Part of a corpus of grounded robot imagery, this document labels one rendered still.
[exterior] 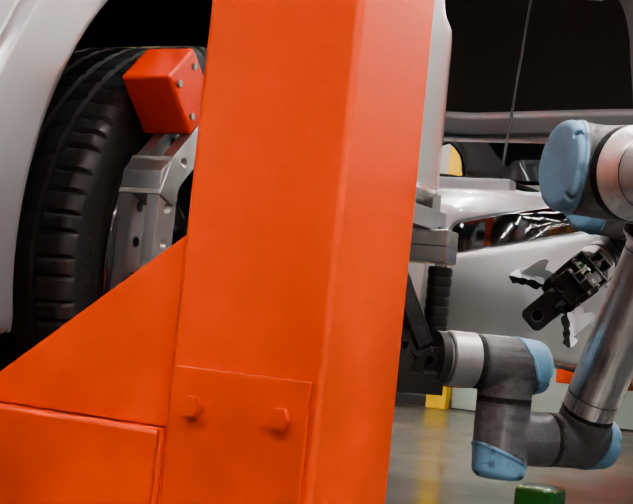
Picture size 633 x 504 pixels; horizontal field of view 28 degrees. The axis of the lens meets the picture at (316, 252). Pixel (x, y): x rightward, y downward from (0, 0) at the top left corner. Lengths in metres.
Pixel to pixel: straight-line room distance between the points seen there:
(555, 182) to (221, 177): 0.56
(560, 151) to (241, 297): 0.59
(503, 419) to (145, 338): 0.66
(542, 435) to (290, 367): 0.71
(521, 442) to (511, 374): 0.09
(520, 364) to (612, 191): 0.31
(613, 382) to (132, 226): 0.68
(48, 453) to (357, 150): 0.42
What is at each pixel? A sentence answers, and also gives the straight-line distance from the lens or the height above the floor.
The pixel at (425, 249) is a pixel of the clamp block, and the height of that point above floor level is 0.92.
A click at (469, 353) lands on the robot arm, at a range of 1.68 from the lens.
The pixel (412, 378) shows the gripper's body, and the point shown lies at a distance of 1.67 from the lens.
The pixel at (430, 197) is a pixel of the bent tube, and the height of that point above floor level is 1.00.
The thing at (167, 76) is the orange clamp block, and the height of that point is 1.08.
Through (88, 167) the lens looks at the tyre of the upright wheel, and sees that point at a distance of 1.61.
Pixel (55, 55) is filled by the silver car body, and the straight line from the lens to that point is 1.58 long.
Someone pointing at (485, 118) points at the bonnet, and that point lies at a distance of 5.36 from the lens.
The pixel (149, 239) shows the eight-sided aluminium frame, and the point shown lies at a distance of 1.58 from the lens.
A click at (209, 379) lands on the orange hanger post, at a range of 1.13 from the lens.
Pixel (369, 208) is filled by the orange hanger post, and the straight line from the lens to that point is 1.13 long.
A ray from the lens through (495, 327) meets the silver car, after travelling 4.21.
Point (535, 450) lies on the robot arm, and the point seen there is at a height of 0.65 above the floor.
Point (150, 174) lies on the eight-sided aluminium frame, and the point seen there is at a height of 0.96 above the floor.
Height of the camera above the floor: 0.79
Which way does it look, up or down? 3 degrees up
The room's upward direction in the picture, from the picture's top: 6 degrees clockwise
